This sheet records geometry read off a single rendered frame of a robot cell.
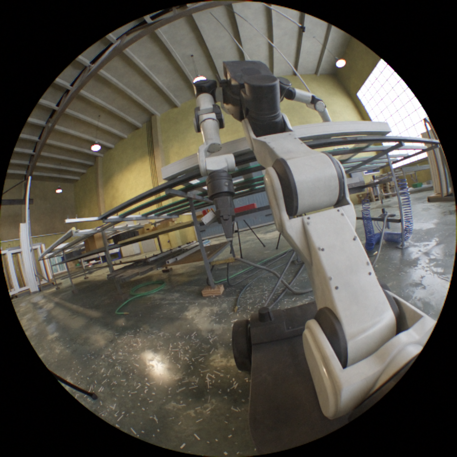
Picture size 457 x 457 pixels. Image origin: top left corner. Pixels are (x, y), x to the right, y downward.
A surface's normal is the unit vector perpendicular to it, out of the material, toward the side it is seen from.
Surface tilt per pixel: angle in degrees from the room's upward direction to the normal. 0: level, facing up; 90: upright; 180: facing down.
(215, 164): 80
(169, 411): 0
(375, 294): 36
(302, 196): 119
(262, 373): 0
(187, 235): 90
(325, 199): 137
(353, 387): 54
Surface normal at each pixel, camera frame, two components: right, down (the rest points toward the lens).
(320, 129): -0.21, 0.09
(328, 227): -0.26, -0.57
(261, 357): -0.24, -0.97
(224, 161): 0.00, -0.14
